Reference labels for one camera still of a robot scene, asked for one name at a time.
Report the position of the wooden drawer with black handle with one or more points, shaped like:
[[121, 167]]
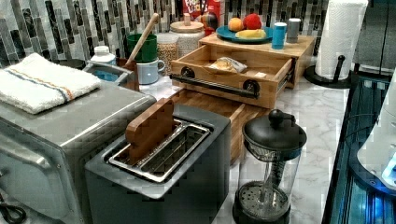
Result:
[[264, 78]]

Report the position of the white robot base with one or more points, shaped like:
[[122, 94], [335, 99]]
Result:
[[377, 156]]

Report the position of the wooden drawer cabinet box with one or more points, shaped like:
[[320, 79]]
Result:
[[295, 49]]

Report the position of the wooden cutting board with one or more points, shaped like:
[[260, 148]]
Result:
[[238, 113]]

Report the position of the wooden toast slice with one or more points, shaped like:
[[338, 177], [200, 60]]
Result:
[[147, 130]]

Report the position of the wrapped bread in plastic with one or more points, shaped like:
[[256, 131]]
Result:
[[228, 65]]

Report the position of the light blue enamel mug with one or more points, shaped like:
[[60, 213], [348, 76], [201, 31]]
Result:
[[148, 73]]

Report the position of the dark grey toaster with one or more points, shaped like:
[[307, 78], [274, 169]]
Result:
[[185, 180]]

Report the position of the plastic jar with grains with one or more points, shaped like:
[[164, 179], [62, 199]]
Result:
[[167, 49]]

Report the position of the green plastic cup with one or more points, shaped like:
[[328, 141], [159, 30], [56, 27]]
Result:
[[147, 53]]

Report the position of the teal round plate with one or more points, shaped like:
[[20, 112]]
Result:
[[225, 34]]

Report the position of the black glass french press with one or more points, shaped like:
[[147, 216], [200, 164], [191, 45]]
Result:
[[271, 150]]

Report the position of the orange plush fruit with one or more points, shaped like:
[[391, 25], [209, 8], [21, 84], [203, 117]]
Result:
[[235, 25]]

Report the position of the yellow plush banana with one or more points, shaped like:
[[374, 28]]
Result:
[[251, 34]]

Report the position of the red Froot Loops box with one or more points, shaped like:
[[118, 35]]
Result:
[[206, 12]]

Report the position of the red plush apple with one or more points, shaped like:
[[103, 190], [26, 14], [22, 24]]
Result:
[[252, 22]]

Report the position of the white blue bottle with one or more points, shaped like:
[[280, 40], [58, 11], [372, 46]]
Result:
[[102, 54]]

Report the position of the blue salt shaker can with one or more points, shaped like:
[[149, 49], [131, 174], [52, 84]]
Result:
[[279, 33]]

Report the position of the black paper towel holder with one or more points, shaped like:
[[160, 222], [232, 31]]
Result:
[[335, 82]]

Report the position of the grey metal shaker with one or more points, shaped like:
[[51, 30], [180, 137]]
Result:
[[293, 30]]

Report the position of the silver toaster oven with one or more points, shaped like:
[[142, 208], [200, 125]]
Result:
[[43, 155]]

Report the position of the white paper towel roll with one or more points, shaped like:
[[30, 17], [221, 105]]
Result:
[[340, 34]]

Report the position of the white striped folded towel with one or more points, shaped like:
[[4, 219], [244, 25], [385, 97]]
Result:
[[36, 84]]

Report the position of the wooden spoon handle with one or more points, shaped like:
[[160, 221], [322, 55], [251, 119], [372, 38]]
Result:
[[143, 37]]

